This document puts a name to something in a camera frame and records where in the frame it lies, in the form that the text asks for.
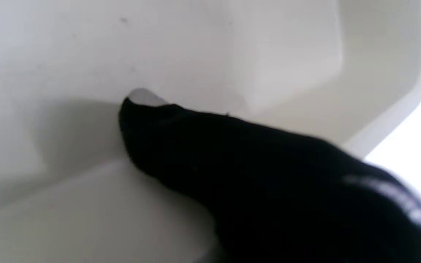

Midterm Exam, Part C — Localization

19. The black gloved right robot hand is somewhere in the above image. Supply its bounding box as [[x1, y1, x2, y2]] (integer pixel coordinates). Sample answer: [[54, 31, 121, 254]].
[[118, 88, 421, 263]]

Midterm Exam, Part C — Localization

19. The cream baking tray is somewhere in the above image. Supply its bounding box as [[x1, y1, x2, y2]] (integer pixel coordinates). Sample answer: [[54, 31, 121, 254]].
[[0, 0, 421, 263]]

